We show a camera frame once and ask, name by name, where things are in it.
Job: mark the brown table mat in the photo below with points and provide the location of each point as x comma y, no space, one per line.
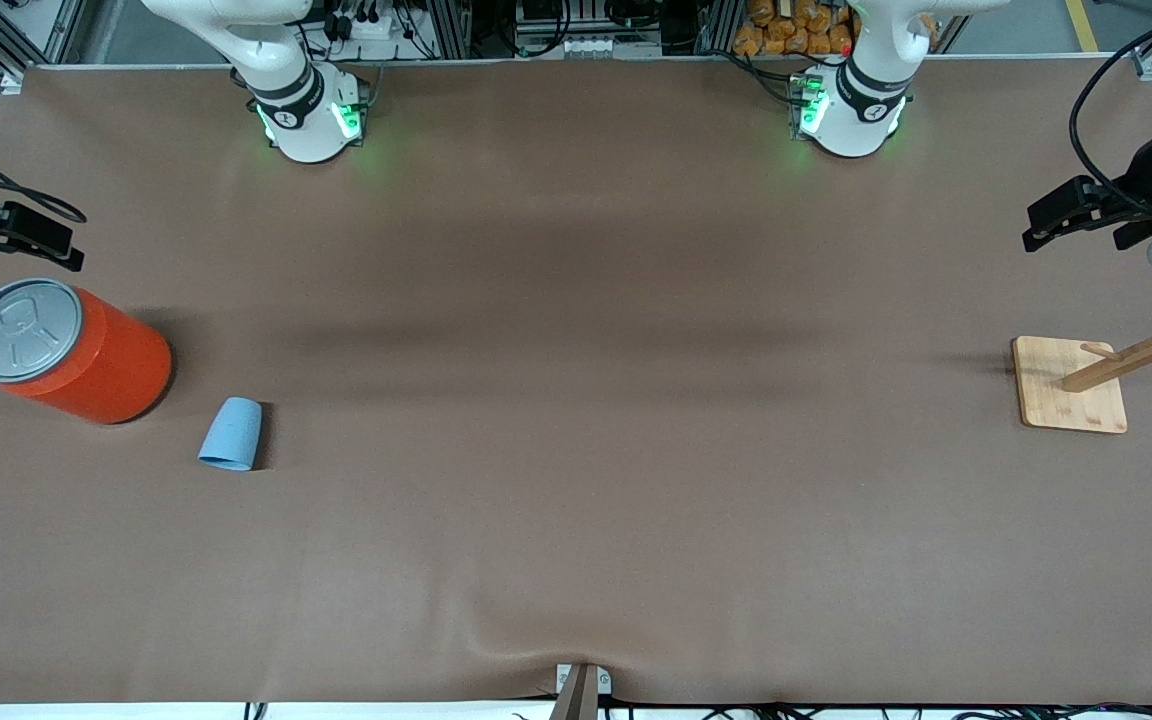
576,400

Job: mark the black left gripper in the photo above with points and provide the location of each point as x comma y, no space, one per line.
1142,177

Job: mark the orange snack packets pile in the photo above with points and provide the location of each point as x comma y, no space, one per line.
796,25

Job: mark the white power strip black plugs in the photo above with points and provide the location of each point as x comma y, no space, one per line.
361,22

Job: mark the wooden mug tree stand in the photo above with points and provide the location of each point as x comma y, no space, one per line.
1066,395

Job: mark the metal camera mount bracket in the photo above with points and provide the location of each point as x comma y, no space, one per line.
583,690

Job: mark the blue plastic cup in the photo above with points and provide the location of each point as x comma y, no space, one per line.
233,435

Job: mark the orange can with grey lid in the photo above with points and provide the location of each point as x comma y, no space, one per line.
106,365

